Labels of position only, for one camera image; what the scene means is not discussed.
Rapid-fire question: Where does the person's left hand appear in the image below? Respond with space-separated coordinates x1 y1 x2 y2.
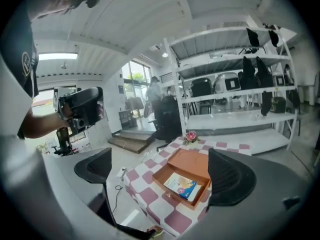
61 103 74 122

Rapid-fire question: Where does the person's black t-shirt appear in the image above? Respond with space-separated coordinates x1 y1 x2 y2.
1 6 40 100

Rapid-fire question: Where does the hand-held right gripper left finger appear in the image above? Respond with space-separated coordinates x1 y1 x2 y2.
14 147 121 240

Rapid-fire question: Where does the blue illustrated booklet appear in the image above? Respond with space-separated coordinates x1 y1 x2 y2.
163 172 202 203

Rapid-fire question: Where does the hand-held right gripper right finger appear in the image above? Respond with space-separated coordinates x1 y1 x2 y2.
174 147 318 240

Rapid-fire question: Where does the orange cardboard box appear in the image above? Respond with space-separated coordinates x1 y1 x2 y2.
151 147 212 211

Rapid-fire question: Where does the wooden step platform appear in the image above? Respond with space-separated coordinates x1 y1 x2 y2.
107 129 157 155

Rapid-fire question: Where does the group of black hanging bags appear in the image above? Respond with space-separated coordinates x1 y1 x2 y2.
242 27 301 117

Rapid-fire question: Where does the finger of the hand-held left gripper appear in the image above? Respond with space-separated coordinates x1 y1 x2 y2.
63 86 105 128

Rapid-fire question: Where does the long ceiling light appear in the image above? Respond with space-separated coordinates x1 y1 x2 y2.
38 53 79 61

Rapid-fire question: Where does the white metal shelf rack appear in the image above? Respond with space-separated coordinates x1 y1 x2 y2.
162 25 300 157

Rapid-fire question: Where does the pink white checkered tablecloth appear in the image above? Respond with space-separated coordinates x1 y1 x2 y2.
124 135 252 238

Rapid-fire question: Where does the white silver kitchen appliance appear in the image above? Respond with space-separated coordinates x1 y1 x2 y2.
271 70 286 87

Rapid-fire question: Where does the person's head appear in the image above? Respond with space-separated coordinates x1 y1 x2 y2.
26 0 88 22

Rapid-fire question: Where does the person's left forearm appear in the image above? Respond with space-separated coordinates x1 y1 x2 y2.
23 105 71 140

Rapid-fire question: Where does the black office chair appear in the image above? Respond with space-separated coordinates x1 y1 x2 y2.
50 127 75 157
148 95 184 153

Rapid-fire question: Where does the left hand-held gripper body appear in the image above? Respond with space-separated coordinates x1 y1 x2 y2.
53 86 87 136

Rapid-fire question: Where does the black round kitchen appliance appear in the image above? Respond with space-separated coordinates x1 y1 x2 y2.
268 96 287 114

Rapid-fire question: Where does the glass entrance door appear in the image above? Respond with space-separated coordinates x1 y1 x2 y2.
121 60 152 121

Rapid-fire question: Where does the white power strip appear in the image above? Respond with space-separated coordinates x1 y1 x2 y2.
116 167 128 180

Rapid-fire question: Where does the pink flower ornament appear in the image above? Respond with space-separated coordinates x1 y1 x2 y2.
182 130 201 146

